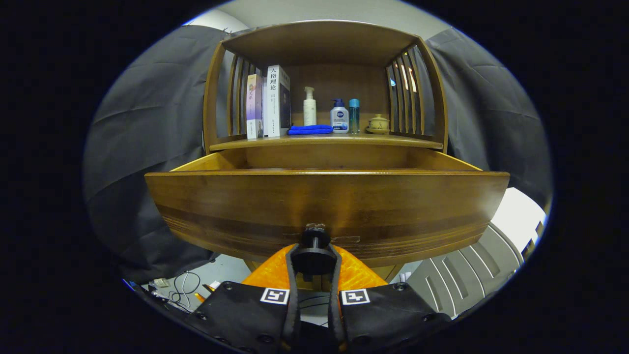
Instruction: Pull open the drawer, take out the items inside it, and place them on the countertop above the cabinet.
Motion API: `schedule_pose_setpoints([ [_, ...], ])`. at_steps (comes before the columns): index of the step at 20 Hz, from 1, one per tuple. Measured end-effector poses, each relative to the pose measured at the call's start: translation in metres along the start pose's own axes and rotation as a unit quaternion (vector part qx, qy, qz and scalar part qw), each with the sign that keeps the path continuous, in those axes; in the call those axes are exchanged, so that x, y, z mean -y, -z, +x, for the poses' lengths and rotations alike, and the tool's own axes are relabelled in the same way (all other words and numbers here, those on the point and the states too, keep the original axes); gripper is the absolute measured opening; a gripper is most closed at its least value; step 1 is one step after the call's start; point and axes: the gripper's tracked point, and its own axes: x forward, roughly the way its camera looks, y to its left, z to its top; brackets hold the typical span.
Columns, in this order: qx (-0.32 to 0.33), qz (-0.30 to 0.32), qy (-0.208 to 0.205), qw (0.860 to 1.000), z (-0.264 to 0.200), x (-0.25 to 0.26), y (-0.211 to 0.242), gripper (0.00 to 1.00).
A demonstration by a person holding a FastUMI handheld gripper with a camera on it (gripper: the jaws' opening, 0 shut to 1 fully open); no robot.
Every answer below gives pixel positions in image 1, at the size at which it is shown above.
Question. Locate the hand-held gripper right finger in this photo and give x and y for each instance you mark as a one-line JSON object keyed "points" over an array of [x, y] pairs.
{"points": [[334, 300]]}

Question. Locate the thick white book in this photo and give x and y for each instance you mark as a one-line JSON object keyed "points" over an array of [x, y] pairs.
{"points": [[275, 103]]}

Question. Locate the blue folded cloth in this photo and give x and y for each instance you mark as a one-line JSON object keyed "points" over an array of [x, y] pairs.
{"points": [[309, 130]]}

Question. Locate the white pump bottle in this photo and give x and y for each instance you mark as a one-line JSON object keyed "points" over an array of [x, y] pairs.
{"points": [[309, 110]]}

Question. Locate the white bottle with blue cap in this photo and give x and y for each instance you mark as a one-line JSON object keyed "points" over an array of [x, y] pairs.
{"points": [[339, 120]]}

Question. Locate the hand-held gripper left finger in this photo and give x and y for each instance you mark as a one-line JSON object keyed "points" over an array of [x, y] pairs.
{"points": [[293, 300]]}

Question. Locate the beige lidded teacup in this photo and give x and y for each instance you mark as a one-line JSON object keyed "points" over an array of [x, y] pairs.
{"points": [[378, 123]]}

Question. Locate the teal bottle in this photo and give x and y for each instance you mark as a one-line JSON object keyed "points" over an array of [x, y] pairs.
{"points": [[354, 120]]}

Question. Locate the wooden drawer with black knob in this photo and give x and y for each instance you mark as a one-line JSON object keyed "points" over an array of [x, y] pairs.
{"points": [[319, 201]]}

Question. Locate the purple book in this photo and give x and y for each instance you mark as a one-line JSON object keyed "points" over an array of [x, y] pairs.
{"points": [[254, 105]]}

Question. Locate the white flat panel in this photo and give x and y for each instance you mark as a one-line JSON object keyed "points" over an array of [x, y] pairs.
{"points": [[516, 216]]}

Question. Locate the grey ribbed panel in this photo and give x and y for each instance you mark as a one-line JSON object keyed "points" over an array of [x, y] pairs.
{"points": [[457, 280]]}

